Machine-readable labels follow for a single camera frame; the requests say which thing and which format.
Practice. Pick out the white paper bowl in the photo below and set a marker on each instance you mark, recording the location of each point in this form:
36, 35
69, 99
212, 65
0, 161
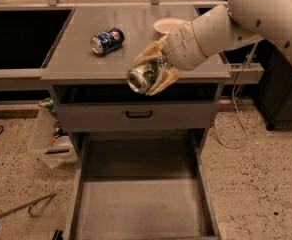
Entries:
164, 25

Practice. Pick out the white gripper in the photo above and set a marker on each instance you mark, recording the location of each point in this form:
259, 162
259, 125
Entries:
182, 44

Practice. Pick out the blue Pepsi can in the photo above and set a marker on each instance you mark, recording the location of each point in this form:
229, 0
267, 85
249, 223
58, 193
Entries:
107, 41

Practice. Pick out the grey drawer cabinet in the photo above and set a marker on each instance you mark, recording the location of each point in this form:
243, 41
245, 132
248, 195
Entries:
74, 62

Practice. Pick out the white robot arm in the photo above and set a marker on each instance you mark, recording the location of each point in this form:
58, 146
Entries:
225, 27

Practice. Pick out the grey open middle drawer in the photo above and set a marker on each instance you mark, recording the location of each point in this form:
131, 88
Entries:
141, 188

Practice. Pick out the grey top drawer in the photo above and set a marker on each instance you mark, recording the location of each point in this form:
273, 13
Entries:
115, 107

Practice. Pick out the dark grey cabinet right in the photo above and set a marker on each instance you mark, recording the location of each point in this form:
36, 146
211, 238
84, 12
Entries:
275, 89

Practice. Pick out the crushed green soda can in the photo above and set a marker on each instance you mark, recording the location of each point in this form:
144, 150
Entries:
142, 77

